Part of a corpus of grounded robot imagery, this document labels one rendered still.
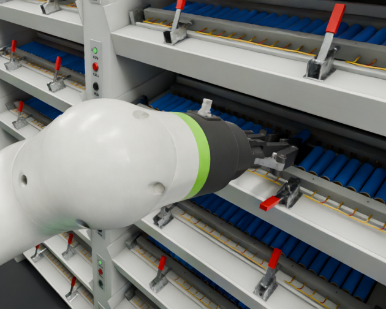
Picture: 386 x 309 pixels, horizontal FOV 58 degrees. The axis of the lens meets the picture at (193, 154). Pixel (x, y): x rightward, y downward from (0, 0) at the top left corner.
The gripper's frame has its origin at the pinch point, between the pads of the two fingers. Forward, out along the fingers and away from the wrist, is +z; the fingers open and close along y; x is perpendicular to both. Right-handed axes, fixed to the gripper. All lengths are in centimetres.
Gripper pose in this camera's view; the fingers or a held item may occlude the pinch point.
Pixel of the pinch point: (282, 144)
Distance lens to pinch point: 58.2
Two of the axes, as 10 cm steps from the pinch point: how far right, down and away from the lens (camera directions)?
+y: -7.4, -3.5, 5.7
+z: 6.3, -0.7, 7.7
